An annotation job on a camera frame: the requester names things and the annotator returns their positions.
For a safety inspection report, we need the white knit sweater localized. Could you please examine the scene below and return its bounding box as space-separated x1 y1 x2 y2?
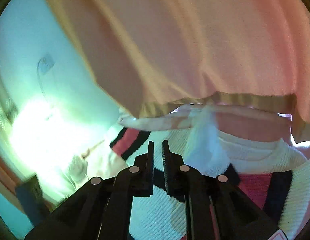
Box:
109 104 310 240

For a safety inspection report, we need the white wall socket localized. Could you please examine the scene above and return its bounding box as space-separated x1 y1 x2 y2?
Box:
37 54 54 75

